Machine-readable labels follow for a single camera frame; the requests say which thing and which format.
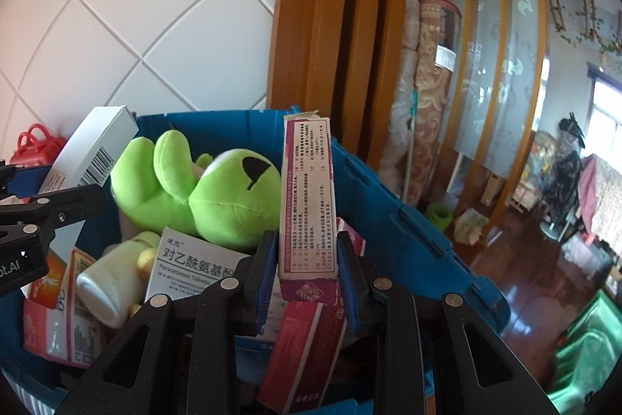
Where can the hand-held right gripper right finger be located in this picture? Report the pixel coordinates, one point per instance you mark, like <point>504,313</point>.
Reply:
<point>347,293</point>

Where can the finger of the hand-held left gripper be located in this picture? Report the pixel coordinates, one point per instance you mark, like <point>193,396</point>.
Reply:
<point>63,203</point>
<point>19,179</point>

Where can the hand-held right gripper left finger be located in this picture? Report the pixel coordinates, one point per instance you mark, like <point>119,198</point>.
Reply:
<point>265,293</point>

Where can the white box with barcode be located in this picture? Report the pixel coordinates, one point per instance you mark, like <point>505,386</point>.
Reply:
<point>92,142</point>

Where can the blue plastic storage crate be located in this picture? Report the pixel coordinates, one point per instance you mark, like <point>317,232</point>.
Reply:
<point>413,240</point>

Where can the plain white bottle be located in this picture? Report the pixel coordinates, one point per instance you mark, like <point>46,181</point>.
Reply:
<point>109,283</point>

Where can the purple medicine box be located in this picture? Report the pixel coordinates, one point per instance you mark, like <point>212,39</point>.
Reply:
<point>308,201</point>

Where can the green frog plush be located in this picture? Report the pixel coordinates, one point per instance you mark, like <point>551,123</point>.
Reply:
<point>218,201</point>

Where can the red bear carry case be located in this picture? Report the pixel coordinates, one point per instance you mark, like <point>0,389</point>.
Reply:
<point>34,147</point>

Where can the red medicine box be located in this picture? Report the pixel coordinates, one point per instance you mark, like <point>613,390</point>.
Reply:
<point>301,356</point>

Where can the orange red medicine packet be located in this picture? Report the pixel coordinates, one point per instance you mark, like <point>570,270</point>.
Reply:
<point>53,327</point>

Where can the white blue medicine box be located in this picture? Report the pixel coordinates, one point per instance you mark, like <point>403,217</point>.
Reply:
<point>184,264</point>

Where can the yellow brown plush toy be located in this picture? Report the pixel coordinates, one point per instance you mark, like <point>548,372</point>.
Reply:
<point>146,264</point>

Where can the green rolled mat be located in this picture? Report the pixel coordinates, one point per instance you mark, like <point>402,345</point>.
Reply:
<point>440,215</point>

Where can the white plastic bag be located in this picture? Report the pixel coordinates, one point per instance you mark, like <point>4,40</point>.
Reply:
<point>469,225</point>

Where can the pale rolled mat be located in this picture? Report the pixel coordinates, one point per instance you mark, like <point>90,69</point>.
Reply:
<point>401,113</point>

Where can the patterned rolled carpet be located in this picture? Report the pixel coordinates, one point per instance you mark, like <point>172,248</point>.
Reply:
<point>432,104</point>

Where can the green plastic sheet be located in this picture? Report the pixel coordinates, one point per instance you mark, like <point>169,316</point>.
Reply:
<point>588,347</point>

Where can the black hanging garments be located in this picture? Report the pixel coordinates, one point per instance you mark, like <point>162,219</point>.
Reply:
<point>568,172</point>

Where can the pink patterned cloth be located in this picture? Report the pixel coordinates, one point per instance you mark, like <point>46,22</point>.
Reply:
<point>602,191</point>

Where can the frosted glass wooden partition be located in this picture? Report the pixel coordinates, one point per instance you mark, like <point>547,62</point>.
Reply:
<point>486,55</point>

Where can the window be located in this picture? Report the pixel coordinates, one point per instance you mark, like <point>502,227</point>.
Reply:
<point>607,104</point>

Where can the wooden wall trim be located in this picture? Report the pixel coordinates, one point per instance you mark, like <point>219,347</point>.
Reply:
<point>330,31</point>

